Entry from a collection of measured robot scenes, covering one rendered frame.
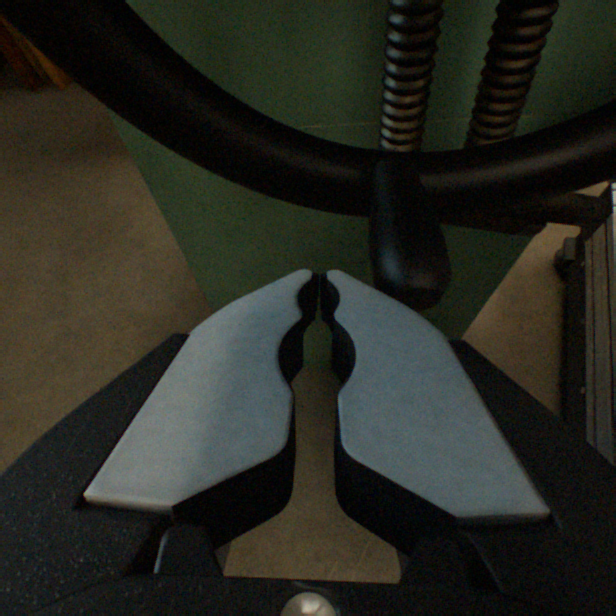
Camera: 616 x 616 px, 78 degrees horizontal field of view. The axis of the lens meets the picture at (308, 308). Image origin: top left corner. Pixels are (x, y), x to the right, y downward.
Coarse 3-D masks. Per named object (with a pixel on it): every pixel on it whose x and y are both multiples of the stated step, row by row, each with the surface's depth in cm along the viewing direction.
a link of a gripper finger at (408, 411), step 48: (336, 288) 10; (336, 336) 9; (384, 336) 8; (432, 336) 8; (384, 384) 7; (432, 384) 7; (336, 432) 7; (384, 432) 6; (432, 432) 6; (480, 432) 6; (336, 480) 7; (384, 480) 5; (432, 480) 5; (480, 480) 5; (528, 480) 5; (384, 528) 6; (432, 528) 5
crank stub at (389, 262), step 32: (384, 160) 14; (384, 192) 13; (416, 192) 13; (384, 224) 12; (416, 224) 12; (384, 256) 12; (416, 256) 11; (448, 256) 12; (384, 288) 12; (416, 288) 11
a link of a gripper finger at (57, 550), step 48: (144, 384) 7; (48, 432) 6; (96, 432) 6; (0, 480) 5; (48, 480) 5; (0, 528) 5; (48, 528) 5; (96, 528) 5; (144, 528) 5; (0, 576) 4; (48, 576) 4; (96, 576) 4
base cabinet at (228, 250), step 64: (128, 0) 25; (192, 0) 25; (256, 0) 25; (320, 0) 25; (384, 0) 25; (448, 0) 25; (576, 0) 26; (192, 64) 29; (256, 64) 29; (320, 64) 29; (448, 64) 29; (576, 64) 29; (128, 128) 33; (320, 128) 33; (448, 128) 33; (192, 192) 39; (256, 192) 39; (192, 256) 49; (256, 256) 49; (320, 256) 49; (512, 256) 50; (320, 320) 64; (448, 320) 65
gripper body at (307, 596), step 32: (160, 544) 5; (192, 544) 5; (416, 544) 5; (448, 544) 5; (128, 576) 4; (160, 576) 4; (192, 576) 4; (224, 576) 4; (416, 576) 4; (448, 576) 4; (64, 608) 4; (96, 608) 4; (128, 608) 4; (160, 608) 4; (192, 608) 4; (224, 608) 4; (256, 608) 4; (288, 608) 4; (320, 608) 4; (352, 608) 4; (384, 608) 4; (416, 608) 4; (448, 608) 4; (480, 608) 4; (512, 608) 4
